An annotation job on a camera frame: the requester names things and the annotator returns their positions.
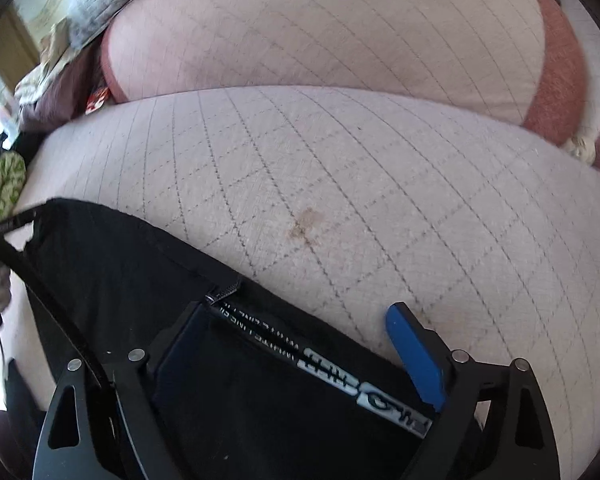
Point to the red white small packet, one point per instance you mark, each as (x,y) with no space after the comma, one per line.
(97,100)

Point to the green patterned folded blanket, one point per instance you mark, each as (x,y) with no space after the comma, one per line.
(13,176)

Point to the pink quilted bed mattress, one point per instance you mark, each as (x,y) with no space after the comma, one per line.
(343,201)

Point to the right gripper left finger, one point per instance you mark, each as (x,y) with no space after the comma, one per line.
(109,430)

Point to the pink checked bolster pillow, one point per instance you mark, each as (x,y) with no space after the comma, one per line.
(518,61)

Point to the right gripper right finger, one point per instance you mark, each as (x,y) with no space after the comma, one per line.
(493,422)

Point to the maroon folded cloth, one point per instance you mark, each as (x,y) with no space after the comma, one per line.
(67,96)

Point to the black pants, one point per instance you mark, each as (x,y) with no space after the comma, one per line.
(254,388)

